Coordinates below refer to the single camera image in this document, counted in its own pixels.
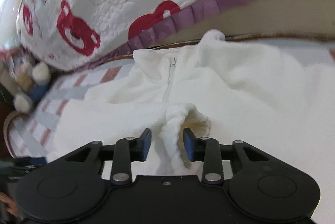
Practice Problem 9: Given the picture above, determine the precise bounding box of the white fleece towel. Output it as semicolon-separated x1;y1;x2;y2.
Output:
48;30;335;180

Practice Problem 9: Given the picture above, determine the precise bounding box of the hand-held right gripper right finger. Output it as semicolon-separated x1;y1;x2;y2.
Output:
183;128;271;185

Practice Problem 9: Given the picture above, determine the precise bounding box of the person's left hand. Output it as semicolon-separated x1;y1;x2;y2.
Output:
0;193;19;216

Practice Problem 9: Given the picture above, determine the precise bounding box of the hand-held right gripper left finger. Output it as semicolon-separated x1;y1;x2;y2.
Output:
64;128;152;186

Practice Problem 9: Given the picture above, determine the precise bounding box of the grey rabbit plush toy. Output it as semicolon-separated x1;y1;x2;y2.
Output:
0;46;51;113

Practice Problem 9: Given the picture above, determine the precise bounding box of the checked floor mat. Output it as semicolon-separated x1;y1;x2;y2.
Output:
3;35;335;162

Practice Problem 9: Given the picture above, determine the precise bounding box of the beige bed base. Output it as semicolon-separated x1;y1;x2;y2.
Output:
147;0;335;44

